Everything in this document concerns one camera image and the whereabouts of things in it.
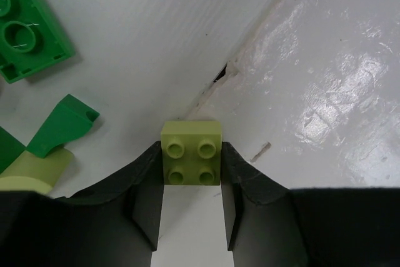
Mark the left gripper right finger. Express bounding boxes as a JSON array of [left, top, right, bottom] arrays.
[[221, 142, 399, 266]]

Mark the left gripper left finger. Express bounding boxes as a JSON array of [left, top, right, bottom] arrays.
[[1, 142, 164, 266]]

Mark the light green square lego brick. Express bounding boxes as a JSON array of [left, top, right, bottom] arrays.
[[161, 121, 222, 186]]

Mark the small dark green slope lego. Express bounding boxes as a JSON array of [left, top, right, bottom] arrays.
[[26, 94, 100, 158]]

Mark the dark green lego plate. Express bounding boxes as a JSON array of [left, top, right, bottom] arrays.
[[1, 0, 75, 84]]

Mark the green number lego brick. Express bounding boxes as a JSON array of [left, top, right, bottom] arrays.
[[0, 128, 25, 173]]

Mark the light green curved lego right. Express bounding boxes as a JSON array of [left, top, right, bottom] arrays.
[[1, 148, 74, 195]]

